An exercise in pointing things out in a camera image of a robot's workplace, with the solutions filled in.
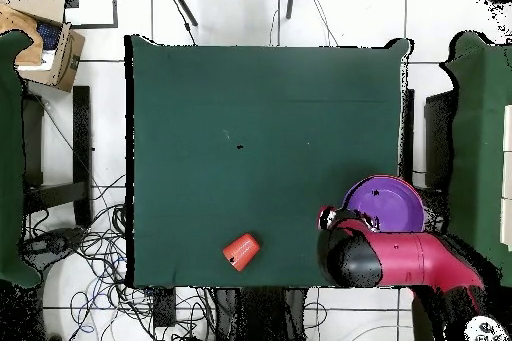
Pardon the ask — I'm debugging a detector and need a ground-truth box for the green covered side table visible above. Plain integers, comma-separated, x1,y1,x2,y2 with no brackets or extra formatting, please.
439,30,512,278
0,30,41,288

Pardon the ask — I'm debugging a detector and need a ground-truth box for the purple bowl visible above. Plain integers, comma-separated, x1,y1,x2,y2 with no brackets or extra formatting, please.
342,174,426,234

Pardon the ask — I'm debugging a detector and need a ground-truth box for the cardboard box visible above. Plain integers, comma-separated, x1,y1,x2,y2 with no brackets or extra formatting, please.
0,0,86,94

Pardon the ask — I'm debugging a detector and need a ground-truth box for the black power strip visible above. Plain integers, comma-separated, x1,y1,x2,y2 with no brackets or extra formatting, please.
152,286,178,328

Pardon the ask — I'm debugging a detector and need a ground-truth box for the orange cup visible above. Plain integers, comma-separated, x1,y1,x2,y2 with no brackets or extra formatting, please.
222,232,262,273

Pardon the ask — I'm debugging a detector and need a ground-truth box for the dark grey stand base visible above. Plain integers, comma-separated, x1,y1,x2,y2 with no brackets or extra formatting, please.
21,227,87,274

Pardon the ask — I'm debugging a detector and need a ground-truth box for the white board black frame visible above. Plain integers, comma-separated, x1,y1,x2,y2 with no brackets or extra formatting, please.
63,0,119,30

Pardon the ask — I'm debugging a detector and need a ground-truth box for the black chair frame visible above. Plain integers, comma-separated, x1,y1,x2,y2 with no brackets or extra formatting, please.
21,85,93,230
399,88,455,206

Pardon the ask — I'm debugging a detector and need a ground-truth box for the dark green tablecloth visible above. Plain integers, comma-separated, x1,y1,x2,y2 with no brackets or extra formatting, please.
124,34,415,291

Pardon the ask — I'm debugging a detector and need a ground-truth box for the blue cable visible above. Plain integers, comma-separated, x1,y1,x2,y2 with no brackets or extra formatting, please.
71,292,97,336

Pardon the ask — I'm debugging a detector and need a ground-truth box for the tangle of cables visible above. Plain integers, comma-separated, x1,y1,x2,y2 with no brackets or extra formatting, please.
23,172,217,341

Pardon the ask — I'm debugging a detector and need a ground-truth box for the blue cloth bundle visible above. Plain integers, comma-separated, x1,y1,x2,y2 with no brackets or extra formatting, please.
35,22,62,51

